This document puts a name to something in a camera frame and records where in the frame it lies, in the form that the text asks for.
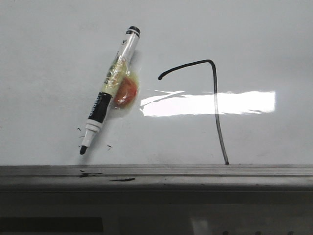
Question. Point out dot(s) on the taped black whiteboard marker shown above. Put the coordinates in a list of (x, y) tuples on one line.
[(110, 87)]

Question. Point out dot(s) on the white whiteboard with aluminium frame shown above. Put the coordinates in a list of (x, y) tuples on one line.
[(217, 103)]

